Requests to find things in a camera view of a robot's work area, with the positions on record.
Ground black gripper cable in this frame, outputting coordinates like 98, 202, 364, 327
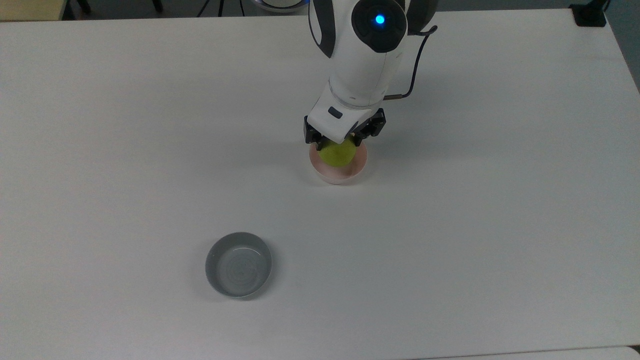
384, 25, 439, 100

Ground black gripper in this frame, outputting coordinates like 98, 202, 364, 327
303, 107, 387, 152

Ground black tripod legs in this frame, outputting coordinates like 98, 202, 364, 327
196, 0, 247, 18

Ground grey bowl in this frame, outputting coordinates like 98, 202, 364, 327
205, 232, 273, 299

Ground white blue round device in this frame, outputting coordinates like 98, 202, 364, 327
251, 0, 309, 14

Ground green ball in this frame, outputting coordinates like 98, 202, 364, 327
319, 138, 358, 168

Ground pink bowl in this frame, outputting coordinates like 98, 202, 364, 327
308, 140, 369, 185

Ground black table clamp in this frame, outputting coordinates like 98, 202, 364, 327
570, 0, 613, 28

